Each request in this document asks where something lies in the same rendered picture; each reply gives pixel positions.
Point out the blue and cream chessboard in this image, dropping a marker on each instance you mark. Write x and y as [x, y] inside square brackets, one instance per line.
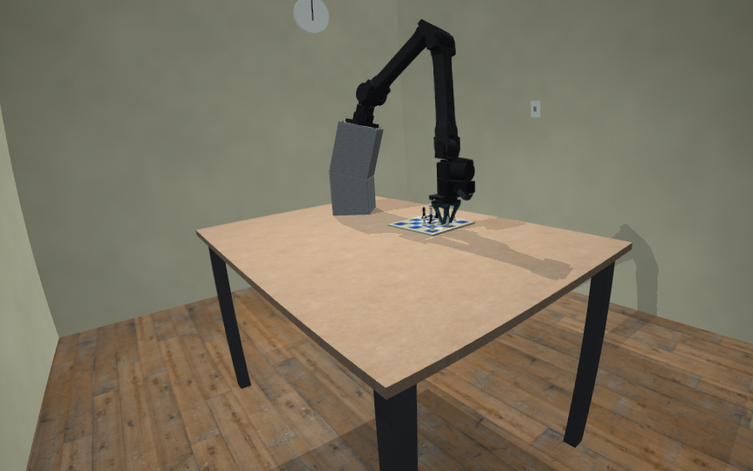
[414, 225]

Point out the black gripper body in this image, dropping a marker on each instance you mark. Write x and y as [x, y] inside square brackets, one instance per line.
[443, 199]

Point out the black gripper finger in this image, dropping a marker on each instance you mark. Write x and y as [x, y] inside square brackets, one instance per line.
[445, 207]
[456, 206]

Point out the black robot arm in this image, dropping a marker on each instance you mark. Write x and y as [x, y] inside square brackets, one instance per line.
[374, 92]

